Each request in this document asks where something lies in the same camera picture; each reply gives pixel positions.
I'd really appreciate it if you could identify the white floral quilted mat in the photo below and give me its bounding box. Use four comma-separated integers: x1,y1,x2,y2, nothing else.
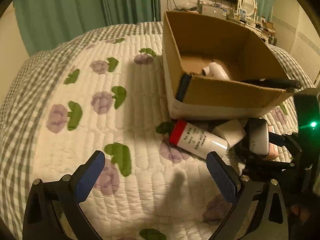
30,33,301,240

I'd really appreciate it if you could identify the brown cardboard box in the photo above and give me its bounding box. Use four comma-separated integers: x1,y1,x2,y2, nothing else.
162,11,298,120

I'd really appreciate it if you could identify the grey mini fridge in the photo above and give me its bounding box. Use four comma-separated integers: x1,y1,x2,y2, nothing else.
197,0,227,20

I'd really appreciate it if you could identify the round vanity mirror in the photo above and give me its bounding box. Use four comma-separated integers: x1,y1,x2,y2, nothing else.
238,0,257,18

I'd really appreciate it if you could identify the white roll in box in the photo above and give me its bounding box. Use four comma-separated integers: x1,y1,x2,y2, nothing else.
202,62,229,80

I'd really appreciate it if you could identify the white louvred wardrobe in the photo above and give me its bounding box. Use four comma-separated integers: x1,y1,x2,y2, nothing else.
272,5,319,86

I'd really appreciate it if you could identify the grey 65W power bank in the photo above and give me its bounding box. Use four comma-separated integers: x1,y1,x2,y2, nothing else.
247,118,269,156

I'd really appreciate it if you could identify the white square charger box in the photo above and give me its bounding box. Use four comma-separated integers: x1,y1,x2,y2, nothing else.
212,120,246,149

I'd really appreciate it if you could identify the black cylindrical umbrella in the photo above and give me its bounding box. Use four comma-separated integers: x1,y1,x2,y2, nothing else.
242,79,302,89

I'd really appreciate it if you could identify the white dressing table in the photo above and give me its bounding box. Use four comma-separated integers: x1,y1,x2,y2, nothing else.
226,8,277,46

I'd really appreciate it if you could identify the white bottle red cap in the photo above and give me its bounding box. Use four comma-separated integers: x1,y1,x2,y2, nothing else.
169,120,228,160

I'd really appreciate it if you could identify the pink rose coaster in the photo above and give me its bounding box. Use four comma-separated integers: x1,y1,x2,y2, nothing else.
265,125,279,160

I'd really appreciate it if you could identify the grey checked duvet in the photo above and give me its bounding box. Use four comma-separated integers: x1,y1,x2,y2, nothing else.
1,22,319,239

